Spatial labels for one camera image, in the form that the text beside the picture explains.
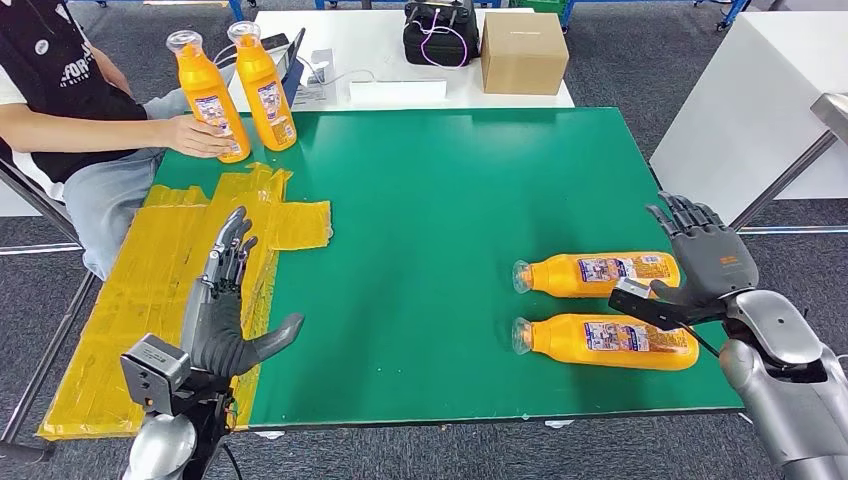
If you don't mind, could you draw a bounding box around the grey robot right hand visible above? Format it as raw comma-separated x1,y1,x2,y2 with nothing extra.
645,192,761,309

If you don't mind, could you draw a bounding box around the person's right hand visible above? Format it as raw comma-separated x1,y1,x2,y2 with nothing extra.
160,113,236,160

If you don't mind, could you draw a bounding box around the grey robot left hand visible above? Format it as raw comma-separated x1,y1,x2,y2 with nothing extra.
180,206,306,380

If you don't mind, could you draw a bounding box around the orange detergent bottle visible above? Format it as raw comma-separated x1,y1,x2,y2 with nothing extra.
511,313,701,372
165,30,253,165
226,21,299,153
511,251,682,299

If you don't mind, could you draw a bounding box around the yellow taped cardboard sheet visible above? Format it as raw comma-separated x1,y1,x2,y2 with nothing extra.
36,164,334,442

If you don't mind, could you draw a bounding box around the tablet with blue cover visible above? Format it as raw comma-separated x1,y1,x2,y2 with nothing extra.
278,27,307,107

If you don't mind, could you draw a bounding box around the white paper stand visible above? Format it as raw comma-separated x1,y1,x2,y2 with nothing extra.
293,48,337,107

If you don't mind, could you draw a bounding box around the person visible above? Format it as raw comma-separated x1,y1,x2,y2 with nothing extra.
0,0,233,283

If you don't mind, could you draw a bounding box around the white panel table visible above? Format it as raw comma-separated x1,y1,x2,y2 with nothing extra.
650,9,848,230

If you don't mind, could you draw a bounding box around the white flat box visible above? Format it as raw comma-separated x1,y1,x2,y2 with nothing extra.
349,80,448,107

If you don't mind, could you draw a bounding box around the green table board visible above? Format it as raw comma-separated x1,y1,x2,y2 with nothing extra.
153,107,745,429

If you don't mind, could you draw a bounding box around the black carry case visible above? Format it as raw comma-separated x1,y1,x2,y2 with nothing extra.
402,0,481,68

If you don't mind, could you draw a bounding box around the brown cardboard box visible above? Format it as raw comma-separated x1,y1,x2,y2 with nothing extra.
480,11,571,96

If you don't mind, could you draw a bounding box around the green plastic crate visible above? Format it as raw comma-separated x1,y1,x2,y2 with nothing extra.
510,0,572,16

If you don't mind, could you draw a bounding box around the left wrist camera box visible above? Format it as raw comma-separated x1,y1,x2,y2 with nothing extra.
119,333,192,417

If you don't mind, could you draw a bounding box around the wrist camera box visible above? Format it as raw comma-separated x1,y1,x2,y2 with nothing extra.
119,333,192,417
608,278,727,333

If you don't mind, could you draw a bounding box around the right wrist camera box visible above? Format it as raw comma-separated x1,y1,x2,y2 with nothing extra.
608,278,727,333

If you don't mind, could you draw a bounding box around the grey metal table frame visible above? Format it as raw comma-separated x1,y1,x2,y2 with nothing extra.
728,132,848,236

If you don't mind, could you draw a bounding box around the grey metal chair frame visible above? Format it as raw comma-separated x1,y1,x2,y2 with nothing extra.
0,158,97,458

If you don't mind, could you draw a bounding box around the blue metal rack frame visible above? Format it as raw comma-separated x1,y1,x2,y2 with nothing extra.
314,0,505,11

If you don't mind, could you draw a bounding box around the pink white cable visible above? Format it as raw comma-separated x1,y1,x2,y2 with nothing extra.
411,8,470,70

